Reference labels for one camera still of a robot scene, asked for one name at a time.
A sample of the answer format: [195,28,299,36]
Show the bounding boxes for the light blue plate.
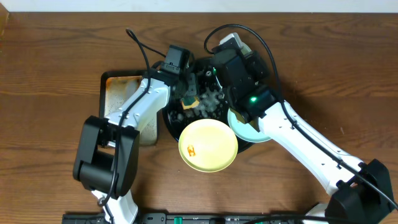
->
[227,110,271,143]
[241,42,252,55]

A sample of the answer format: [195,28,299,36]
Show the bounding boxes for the black rectangular soapy tray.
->
[99,70,158,146]

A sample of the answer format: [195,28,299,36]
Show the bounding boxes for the black round tray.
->
[162,57,265,155]

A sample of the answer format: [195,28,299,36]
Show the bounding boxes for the light blue plate top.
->
[241,42,252,55]

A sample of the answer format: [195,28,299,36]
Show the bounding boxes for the light blue plate right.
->
[227,110,271,143]

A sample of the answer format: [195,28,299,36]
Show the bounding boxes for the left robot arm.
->
[73,68,197,223]

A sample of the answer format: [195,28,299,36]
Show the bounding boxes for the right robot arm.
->
[212,46,397,223]

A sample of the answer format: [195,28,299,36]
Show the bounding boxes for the yellow green sponge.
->
[181,96,200,110]

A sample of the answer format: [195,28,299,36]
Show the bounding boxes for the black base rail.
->
[61,212,374,224]

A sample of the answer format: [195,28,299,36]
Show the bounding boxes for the yellow plate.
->
[178,119,239,172]

